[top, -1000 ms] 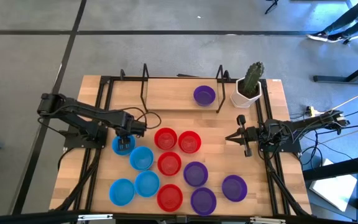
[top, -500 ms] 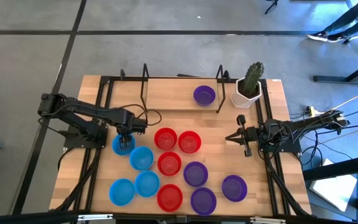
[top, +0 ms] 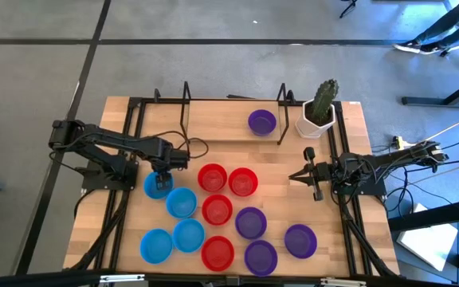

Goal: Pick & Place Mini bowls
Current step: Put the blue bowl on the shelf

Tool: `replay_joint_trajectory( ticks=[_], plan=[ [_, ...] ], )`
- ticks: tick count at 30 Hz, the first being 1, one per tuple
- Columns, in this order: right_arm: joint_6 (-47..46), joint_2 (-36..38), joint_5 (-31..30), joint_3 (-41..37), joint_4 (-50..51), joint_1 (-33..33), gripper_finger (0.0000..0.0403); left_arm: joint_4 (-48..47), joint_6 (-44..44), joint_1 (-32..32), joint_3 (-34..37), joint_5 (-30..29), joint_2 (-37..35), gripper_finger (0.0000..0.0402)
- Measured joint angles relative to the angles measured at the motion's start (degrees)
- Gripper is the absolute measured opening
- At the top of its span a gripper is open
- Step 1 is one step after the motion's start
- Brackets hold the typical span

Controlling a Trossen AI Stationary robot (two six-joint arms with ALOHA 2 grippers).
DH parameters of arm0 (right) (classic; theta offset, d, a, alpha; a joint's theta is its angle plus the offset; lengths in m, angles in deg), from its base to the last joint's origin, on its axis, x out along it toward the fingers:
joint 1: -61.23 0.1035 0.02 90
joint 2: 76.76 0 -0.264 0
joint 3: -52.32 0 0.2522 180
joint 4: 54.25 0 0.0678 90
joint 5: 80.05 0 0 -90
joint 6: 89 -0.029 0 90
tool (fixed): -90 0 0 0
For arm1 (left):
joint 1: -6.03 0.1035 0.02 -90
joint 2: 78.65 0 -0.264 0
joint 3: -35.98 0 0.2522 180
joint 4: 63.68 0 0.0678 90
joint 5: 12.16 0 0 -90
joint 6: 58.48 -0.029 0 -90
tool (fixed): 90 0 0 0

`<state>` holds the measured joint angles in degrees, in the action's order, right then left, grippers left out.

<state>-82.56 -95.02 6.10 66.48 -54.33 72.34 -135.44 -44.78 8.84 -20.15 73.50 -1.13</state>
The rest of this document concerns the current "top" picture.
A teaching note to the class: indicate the person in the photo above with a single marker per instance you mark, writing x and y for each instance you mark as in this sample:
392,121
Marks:
436,26

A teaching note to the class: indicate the red plastic mini bowl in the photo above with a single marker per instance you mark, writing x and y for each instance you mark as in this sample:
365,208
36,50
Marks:
212,178
243,182
217,253
217,209

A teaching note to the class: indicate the black stand legs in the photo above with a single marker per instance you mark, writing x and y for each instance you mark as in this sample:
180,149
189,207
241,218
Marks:
349,7

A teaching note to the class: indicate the yellow power strip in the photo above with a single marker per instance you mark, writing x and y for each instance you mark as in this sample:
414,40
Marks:
398,142

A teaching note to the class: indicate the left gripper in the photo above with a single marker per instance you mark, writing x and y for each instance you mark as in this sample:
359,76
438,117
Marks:
175,157

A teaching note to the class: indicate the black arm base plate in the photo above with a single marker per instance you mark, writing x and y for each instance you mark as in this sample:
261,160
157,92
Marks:
94,181
375,188

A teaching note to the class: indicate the silver aluminium bracket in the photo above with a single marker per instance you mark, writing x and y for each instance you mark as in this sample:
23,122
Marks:
343,282
122,278

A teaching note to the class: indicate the green columnar cactus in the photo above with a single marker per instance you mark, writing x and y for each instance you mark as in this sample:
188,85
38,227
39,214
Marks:
323,99

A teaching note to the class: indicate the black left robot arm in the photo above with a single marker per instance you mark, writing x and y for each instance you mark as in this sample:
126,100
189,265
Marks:
106,139

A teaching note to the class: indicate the purple plastic mini bowl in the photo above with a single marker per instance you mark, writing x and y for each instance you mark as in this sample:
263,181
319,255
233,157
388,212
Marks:
251,222
260,258
262,122
300,241

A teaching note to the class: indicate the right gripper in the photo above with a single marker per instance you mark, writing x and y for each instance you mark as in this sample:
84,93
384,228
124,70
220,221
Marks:
323,172

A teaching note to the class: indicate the black side desk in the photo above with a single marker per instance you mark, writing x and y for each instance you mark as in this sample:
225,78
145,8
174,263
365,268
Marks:
432,215

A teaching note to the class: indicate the blue plastic mini bowl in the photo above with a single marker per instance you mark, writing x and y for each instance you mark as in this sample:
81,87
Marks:
156,246
181,202
149,190
189,235

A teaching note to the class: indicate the black aluminium rig frame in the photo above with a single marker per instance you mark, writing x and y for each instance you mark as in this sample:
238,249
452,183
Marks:
136,119

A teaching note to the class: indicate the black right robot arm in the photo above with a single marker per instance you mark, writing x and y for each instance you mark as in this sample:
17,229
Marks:
393,159

